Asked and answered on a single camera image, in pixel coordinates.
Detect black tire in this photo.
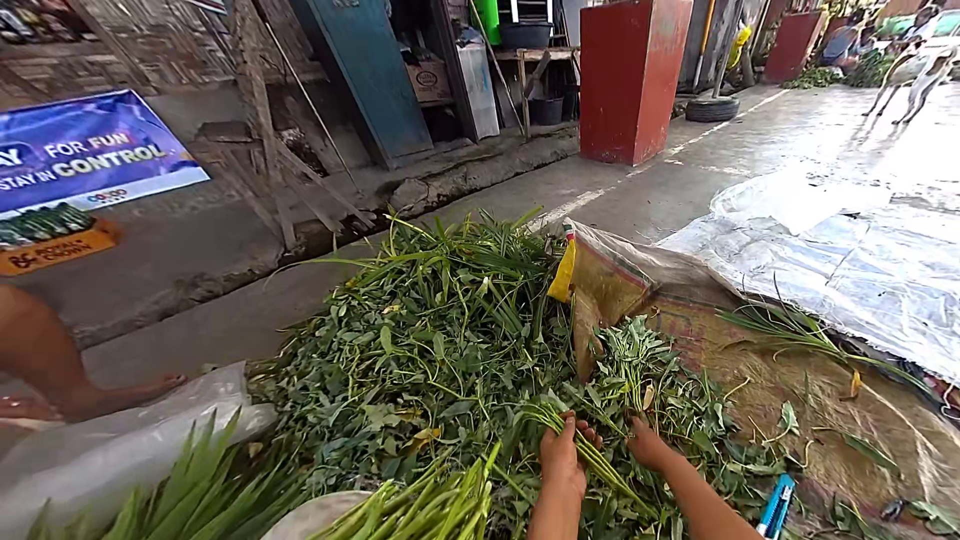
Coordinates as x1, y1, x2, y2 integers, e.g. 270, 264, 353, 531
684, 96, 741, 123

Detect yellow plastic bag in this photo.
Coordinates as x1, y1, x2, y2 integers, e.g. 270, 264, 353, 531
726, 26, 753, 74

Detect large red box post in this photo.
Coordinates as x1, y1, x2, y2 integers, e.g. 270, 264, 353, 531
579, 0, 695, 168

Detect purple printed banner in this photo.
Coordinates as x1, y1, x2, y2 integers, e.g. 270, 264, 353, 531
0, 89, 212, 222

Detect white and brown dog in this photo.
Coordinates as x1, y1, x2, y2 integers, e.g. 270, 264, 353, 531
861, 33, 960, 127

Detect dark bucket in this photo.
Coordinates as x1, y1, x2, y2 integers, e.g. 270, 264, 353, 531
528, 96, 565, 127

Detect wooden table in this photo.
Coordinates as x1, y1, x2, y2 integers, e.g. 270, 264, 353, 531
492, 46, 582, 142

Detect blue door panel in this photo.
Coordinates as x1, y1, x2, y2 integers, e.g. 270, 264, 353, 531
288, 0, 435, 171

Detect person's left hand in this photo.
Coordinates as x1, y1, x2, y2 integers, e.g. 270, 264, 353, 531
539, 410, 604, 498

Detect bunch of thin green stems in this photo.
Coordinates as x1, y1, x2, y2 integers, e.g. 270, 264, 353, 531
513, 397, 663, 520

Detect cardboard box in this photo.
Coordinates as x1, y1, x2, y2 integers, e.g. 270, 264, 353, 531
405, 60, 454, 105

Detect orange pole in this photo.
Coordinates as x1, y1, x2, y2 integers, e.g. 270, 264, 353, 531
692, 0, 718, 90

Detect pale metal cabinet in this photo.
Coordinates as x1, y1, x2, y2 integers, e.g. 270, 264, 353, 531
456, 42, 501, 141

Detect wooden support frame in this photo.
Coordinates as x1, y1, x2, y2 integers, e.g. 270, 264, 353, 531
196, 0, 376, 252

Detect person's right hand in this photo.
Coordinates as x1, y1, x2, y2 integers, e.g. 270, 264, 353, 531
626, 414, 684, 475

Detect long thin green leaves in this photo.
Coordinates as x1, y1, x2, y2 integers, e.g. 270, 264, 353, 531
716, 281, 939, 402

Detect bunch of pointed green leaves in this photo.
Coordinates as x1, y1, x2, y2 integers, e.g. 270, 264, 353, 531
26, 405, 316, 540

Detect bright green container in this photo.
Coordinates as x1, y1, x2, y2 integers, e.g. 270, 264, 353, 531
472, 0, 503, 47

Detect whitish translucent plastic bag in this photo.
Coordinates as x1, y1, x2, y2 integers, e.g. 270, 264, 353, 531
0, 360, 279, 540

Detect pile of leafy greens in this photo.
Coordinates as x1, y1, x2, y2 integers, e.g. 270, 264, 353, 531
243, 208, 804, 540

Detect bundle of thick green stalks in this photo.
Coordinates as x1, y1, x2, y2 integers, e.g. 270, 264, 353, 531
307, 442, 502, 540

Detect brown woven sack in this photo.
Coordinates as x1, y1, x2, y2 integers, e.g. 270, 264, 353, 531
547, 217, 960, 540

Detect black basin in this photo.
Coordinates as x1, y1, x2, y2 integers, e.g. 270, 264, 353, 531
497, 21, 555, 51

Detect person's right forearm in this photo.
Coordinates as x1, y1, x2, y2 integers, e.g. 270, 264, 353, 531
663, 455, 765, 540

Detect red concrete post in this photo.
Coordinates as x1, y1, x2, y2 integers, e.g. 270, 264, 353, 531
762, 10, 828, 85

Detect clear plastic sheet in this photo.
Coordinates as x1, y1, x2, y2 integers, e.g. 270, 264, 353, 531
654, 166, 960, 390

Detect leafy greens bunch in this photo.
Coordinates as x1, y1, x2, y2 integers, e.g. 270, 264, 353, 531
588, 315, 680, 421

